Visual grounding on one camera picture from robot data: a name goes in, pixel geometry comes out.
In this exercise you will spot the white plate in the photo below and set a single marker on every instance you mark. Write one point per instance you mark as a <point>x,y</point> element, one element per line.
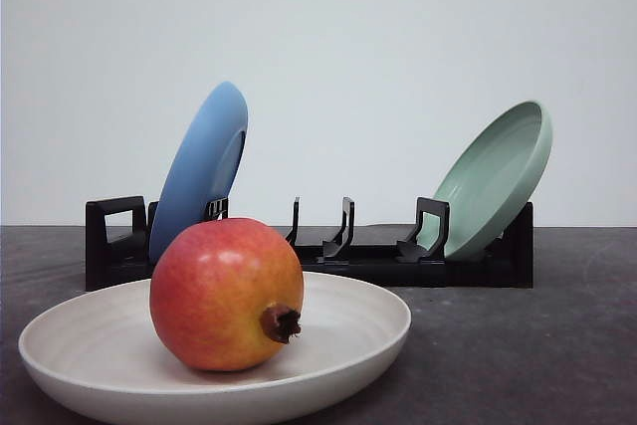
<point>103,353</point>

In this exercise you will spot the blue plate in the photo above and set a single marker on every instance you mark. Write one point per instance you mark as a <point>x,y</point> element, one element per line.
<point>203,168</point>

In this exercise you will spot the black plate rack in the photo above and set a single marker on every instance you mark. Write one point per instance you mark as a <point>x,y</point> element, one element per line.
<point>119,233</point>

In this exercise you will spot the red yellow pomegranate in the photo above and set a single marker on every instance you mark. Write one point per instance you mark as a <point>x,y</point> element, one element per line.
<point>227,294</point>

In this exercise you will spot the green plate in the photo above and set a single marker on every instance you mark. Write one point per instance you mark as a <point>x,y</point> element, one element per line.
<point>492,181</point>

